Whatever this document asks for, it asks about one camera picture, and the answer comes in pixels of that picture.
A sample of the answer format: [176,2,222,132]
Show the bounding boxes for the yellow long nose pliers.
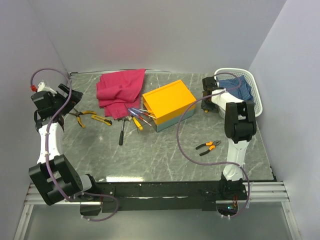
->
[68,108,97,129]

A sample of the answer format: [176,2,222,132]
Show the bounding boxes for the orange drawer toolbox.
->
[142,79,196,132]

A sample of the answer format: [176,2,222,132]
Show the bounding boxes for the blue screwdriver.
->
[128,108,151,126]
[131,107,143,115]

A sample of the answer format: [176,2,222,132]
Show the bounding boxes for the clear toolbox drawer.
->
[127,109,157,128]

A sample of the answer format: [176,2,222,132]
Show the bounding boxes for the yellow utility knife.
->
[91,114,113,126]

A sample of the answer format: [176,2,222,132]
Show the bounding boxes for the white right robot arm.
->
[201,76,257,200]

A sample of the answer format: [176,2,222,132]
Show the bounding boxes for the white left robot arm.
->
[28,81,100,206]

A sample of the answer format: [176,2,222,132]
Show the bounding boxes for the white plastic basket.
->
[214,67,263,117]

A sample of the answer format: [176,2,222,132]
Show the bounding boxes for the blue checkered cloth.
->
[216,75,254,102]

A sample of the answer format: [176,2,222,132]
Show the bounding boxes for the magenta cloth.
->
[96,68,146,119]

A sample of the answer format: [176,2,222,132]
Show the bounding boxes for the orange black pliers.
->
[195,140,221,156]

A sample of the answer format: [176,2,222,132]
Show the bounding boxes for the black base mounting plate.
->
[69,180,251,213]

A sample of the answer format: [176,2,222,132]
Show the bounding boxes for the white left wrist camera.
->
[30,81,57,94]

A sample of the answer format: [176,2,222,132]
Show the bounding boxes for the black handled hammer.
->
[116,116,132,146]

